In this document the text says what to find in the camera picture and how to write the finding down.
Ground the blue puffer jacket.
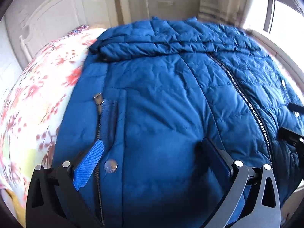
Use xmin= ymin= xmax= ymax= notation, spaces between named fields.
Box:
xmin=53 ymin=18 xmax=303 ymax=227

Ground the floral bed blanket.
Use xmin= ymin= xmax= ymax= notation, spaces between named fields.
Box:
xmin=0 ymin=25 xmax=108 ymax=227

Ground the patterned window curtain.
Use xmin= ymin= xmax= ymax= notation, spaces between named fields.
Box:
xmin=197 ymin=0 xmax=248 ymax=27

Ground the white bed headboard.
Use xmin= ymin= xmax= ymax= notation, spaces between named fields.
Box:
xmin=4 ymin=0 xmax=131 ymax=62

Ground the wall power socket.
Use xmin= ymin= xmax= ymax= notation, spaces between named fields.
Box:
xmin=157 ymin=1 xmax=174 ymax=8

